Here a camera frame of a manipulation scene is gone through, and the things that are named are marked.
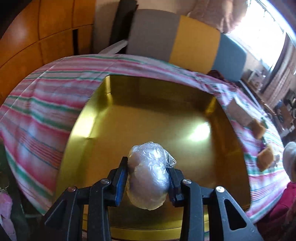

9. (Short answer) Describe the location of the black rolled mat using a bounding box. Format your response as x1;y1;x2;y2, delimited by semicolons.
109;0;138;46

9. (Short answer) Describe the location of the striped bedsheet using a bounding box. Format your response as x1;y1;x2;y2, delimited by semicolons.
0;54;291;224

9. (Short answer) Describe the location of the white plastic-wrapped bundle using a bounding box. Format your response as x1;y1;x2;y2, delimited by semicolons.
126;142;177;210

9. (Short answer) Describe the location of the dark red cloth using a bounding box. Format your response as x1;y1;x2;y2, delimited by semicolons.
207;70;228;82

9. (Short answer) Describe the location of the tricolour armchair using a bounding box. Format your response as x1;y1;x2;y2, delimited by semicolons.
100;9;247;82

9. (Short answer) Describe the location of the wooden wardrobe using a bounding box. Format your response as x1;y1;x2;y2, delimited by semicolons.
1;1;95;102

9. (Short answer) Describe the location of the white carton box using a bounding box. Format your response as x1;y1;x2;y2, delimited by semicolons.
227;97;253;126

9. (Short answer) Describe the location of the gold tin box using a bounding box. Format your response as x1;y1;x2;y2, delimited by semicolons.
55;74;251;241

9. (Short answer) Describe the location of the yellow sponge block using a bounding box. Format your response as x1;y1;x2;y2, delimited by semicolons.
257;145;274;172
249;119;267;140

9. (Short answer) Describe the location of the pink curtain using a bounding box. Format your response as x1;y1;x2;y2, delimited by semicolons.
187;0;248;34

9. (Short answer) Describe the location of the wooden side table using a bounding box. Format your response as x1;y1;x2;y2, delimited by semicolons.
239;80;277;117

